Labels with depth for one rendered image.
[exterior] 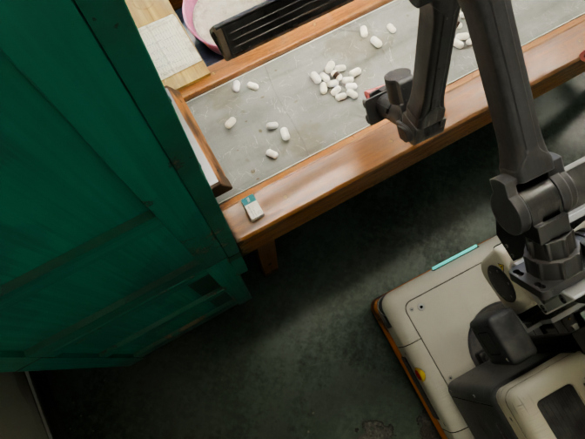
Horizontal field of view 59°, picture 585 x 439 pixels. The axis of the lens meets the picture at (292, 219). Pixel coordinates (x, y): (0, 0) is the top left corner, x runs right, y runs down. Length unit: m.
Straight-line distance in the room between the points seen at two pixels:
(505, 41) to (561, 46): 0.88
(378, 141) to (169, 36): 0.64
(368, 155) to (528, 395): 0.67
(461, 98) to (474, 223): 0.83
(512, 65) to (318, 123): 0.71
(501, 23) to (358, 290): 1.42
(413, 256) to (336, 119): 0.86
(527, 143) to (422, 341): 1.07
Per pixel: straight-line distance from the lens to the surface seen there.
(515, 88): 0.81
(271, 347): 2.01
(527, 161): 0.84
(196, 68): 1.47
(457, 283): 1.84
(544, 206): 0.86
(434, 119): 1.08
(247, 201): 1.29
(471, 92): 1.50
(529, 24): 1.71
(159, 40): 1.53
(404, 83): 1.12
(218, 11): 1.61
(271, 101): 1.44
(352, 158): 1.35
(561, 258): 0.90
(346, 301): 2.03
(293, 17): 1.17
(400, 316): 1.78
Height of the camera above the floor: 2.01
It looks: 75 degrees down
